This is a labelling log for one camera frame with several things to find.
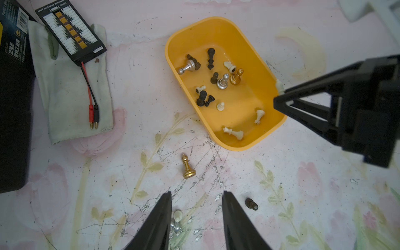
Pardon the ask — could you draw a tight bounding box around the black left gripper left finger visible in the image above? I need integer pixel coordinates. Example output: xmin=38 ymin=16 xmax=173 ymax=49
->
xmin=124 ymin=191 xmax=172 ymax=250

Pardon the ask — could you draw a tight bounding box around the silver chess piece lower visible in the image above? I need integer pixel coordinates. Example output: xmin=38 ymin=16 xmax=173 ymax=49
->
xmin=217 ymin=74 xmax=230 ymax=90

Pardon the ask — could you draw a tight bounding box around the silver chess piece near tray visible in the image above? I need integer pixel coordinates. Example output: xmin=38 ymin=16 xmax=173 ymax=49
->
xmin=177 ymin=59 xmax=196 ymax=75

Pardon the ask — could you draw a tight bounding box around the black banana plug cable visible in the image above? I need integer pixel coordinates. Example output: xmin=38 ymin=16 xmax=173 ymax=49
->
xmin=82 ymin=62 xmax=100 ymax=130

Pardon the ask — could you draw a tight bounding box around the black chess picture card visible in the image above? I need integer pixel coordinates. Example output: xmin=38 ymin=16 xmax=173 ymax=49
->
xmin=35 ymin=0 xmax=106 ymax=66

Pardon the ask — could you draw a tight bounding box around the clear plastic bag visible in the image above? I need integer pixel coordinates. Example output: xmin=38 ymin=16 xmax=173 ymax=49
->
xmin=28 ymin=21 xmax=114 ymax=144

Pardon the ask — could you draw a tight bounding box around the white pawn in tray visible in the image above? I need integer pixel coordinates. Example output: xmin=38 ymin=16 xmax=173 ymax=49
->
xmin=217 ymin=103 xmax=225 ymax=111

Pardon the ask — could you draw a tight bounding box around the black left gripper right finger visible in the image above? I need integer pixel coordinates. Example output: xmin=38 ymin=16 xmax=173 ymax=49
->
xmin=222 ymin=191 xmax=271 ymax=250

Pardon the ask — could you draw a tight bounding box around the red banana plug cable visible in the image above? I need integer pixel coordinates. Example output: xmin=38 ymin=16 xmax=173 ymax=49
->
xmin=80 ymin=61 xmax=94 ymax=130

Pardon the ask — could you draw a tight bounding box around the white chess piece on table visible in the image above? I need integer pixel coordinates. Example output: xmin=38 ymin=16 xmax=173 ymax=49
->
xmin=223 ymin=127 xmax=244 ymax=141

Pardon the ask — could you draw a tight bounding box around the black knight chess piece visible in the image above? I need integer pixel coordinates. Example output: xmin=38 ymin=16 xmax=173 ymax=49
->
xmin=207 ymin=48 xmax=216 ymax=70

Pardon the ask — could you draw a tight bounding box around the yellow plastic storage tray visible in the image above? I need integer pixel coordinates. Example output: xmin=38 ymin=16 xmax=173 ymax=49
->
xmin=165 ymin=17 xmax=286 ymax=152

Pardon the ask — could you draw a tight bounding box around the dark pawn right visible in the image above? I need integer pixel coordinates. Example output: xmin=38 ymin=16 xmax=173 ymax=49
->
xmin=245 ymin=198 xmax=258 ymax=211

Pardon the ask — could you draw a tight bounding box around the small black pawn in tray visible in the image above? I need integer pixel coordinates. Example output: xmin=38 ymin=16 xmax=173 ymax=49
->
xmin=210 ymin=72 xmax=219 ymax=84

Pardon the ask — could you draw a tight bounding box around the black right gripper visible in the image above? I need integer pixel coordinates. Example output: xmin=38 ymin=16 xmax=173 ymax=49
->
xmin=331 ymin=54 xmax=400 ymax=168

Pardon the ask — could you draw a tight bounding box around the bronze chess piece left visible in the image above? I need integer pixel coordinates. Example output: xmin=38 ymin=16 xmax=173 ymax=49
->
xmin=182 ymin=154 xmax=196 ymax=179

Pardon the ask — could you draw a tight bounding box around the silver chess piece left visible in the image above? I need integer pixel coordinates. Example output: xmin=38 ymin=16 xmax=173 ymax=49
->
xmin=170 ymin=210 xmax=183 ymax=232

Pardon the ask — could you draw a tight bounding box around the yellow black toolbox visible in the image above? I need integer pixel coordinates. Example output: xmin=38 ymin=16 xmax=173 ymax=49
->
xmin=1 ymin=0 xmax=35 ymax=193

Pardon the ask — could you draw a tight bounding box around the gold chess piece right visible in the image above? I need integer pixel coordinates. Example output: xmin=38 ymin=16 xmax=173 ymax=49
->
xmin=230 ymin=68 xmax=244 ymax=85

